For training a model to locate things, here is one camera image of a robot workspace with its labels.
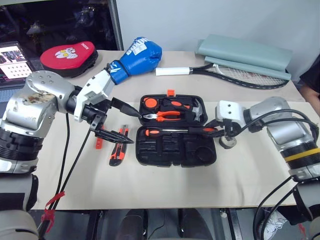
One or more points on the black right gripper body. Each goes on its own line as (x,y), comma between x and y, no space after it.
(231,128)

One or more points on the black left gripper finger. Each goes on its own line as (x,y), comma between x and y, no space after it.
(125,108)
(112,137)

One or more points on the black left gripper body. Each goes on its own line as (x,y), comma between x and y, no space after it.
(98,110)

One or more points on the black electrical tape roll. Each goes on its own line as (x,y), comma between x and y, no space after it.
(227,145)

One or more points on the orange voltage tester pen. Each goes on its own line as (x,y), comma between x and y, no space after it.
(99,145)

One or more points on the long orange black screwdriver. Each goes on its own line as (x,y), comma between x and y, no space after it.
(152,132)
(200,130)

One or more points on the orange black utility knife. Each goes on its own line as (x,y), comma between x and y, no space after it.
(117,155)

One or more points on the black plastic tool case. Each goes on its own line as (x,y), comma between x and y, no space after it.
(175,155)

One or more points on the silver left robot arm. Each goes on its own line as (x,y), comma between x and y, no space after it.
(37,110)

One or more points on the steel claw hammer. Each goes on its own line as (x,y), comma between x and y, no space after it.
(198,112)

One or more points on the orange black tape measure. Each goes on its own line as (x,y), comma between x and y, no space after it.
(150,102)

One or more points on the blue boxing glove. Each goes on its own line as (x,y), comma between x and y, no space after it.
(140,57)

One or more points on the black white-grip tennis racket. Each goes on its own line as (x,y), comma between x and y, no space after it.
(172,71)

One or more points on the red black punching pad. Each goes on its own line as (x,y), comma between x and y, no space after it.
(67,57)

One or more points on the grey-green folded mat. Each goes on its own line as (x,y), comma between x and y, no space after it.
(245,52)

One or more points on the dark rounded shape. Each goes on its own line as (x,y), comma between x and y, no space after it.
(133,225)
(192,225)

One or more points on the person in black shirt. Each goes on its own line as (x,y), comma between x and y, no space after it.
(312,75)

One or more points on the open laptop computer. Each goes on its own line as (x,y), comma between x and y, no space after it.
(12,62)

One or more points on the white sneaker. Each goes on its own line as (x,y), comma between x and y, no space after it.
(275,222)

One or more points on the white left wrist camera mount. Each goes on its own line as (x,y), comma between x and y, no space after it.
(95,87)

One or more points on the grey metal frame post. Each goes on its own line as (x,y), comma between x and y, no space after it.
(116,25)

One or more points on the black table frame leg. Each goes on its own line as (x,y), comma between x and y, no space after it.
(94,225)
(231,225)

